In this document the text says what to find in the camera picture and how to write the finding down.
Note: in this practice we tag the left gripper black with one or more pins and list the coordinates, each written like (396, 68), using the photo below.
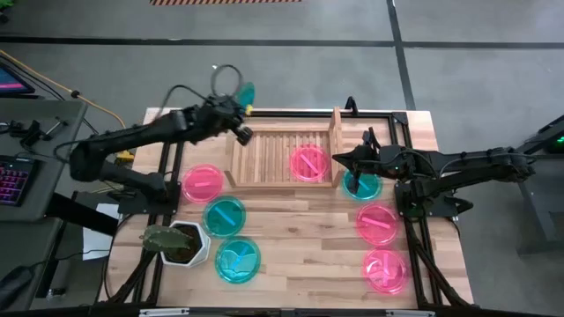
(220, 115)

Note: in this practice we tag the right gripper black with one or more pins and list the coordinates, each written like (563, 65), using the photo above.
(379, 160)

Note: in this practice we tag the pink translucent plastic plate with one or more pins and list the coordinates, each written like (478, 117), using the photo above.
(370, 233)
(299, 171)
(196, 193)
(374, 264)

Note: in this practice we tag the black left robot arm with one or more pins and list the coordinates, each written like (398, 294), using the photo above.
(132, 133)

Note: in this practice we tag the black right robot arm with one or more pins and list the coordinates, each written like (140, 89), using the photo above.
(476, 160)

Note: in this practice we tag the wooden slatted shelf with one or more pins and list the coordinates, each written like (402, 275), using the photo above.
(273, 169)

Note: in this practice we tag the black table clamp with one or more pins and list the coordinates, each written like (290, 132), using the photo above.
(351, 105)

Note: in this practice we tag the green cactus plant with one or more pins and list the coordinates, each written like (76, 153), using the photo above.
(165, 238)

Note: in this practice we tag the white hexagonal planter pot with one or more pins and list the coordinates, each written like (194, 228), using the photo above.
(200, 255)

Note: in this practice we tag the black metal stand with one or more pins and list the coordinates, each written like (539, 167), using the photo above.
(531, 207)

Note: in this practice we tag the black flat bar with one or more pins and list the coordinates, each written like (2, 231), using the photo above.
(79, 213)

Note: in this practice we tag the white paper sheet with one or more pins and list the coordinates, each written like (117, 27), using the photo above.
(94, 242)

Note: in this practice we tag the grey side desk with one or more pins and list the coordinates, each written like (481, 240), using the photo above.
(48, 176)

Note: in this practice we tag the black desk clamp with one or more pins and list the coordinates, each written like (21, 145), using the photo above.
(26, 132)

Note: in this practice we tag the desk computer monitor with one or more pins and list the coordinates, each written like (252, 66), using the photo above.
(11, 83)

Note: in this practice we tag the backlit black keyboard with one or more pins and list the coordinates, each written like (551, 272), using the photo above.
(13, 180)

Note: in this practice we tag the black aluminium table frame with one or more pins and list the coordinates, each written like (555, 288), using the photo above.
(400, 117)

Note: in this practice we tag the silver metal bracket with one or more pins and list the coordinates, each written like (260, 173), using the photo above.
(164, 312)
(410, 313)

